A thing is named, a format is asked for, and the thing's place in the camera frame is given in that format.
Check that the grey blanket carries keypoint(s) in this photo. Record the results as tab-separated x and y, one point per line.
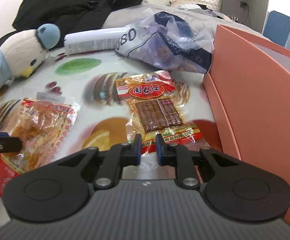
124	17

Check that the pink cardboard box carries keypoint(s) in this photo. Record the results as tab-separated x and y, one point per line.
248	87

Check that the red brown tofu snack pack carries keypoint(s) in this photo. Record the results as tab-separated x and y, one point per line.
157	103

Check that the penguin plush toy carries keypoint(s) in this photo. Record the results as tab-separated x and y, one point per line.
24	52

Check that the blue white plastic bag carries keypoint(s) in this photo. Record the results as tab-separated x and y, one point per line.
166	41

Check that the blue chair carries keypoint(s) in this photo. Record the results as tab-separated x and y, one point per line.
277	28

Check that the white tube bottle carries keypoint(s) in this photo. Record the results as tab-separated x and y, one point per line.
93	40

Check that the grey bedside shelf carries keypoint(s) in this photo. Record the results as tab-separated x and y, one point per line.
251	13

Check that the black puffer jacket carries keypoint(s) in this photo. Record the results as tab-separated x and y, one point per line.
71	16

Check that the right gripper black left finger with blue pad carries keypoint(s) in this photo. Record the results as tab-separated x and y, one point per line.
114	160

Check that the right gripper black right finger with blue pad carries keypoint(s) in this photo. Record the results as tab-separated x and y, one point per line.
177	156

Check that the orange red snack pack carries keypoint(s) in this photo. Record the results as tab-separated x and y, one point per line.
42	126

